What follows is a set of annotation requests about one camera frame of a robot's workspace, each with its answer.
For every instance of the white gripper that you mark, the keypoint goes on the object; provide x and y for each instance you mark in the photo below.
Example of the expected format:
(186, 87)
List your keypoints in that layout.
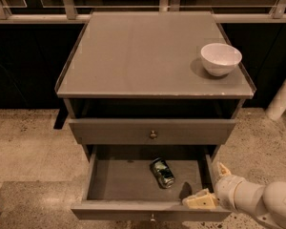
(225, 188)

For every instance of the green soda can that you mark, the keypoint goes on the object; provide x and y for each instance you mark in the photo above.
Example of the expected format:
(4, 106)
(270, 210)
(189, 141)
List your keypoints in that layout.
(162, 173)

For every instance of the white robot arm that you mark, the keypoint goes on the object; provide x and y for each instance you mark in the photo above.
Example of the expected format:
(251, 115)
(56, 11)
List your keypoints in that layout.
(266, 204)

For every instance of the brass top drawer knob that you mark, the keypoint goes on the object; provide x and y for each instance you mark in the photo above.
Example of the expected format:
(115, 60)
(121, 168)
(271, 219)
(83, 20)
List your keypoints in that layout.
(153, 134)

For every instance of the open grey middle drawer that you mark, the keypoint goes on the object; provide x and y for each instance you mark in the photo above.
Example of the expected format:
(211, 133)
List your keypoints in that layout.
(121, 185)

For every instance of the grey drawer cabinet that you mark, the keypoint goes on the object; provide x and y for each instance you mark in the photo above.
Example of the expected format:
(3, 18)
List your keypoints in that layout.
(147, 65)

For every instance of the closed grey top drawer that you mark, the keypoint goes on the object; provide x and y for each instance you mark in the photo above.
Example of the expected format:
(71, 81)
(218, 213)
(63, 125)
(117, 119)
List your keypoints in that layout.
(136, 131)

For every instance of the white ceramic bowl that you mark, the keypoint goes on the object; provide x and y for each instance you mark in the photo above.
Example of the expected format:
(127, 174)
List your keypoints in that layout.
(219, 59)

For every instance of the white metal railing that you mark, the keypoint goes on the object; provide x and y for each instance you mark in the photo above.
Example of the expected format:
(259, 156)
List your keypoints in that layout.
(70, 4)

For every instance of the white pipe post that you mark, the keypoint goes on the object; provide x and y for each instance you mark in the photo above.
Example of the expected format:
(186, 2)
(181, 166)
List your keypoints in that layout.
(277, 107)

